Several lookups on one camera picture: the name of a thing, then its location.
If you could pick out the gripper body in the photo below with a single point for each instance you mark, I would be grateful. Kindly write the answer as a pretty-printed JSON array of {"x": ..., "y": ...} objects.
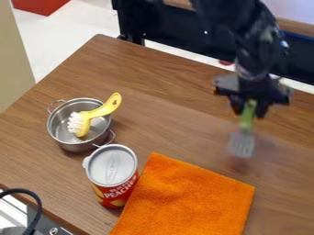
[{"x": 253, "y": 87}]

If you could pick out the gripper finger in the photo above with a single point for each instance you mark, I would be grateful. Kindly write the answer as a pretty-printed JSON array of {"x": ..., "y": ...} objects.
[
  {"x": 263, "y": 108},
  {"x": 237, "y": 105}
]

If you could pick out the green spatula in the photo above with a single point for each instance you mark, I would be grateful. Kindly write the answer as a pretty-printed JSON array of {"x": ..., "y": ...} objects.
[{"x": 244, "y": 134}]

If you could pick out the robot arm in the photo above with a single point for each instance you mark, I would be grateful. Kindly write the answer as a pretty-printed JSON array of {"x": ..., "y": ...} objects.
[{"x": 255, "y": 36}]

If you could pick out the orange cloth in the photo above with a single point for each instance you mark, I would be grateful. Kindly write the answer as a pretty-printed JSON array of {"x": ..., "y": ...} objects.
[{"x": 184, "y": 199}]

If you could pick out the yellow brush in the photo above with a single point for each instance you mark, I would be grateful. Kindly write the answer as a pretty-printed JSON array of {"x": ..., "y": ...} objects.
[{"x": 96, "y": 114}]

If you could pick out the red can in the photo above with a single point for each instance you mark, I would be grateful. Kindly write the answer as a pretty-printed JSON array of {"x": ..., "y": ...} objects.
[{"x": 111, "y": 176}]

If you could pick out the silver pot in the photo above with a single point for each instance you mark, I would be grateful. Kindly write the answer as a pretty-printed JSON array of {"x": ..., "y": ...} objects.
[{"x": 77, "y": 125}]

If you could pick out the red box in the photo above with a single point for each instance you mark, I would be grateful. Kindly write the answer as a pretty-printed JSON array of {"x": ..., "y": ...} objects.
[{"x": 39, "y": 5}]

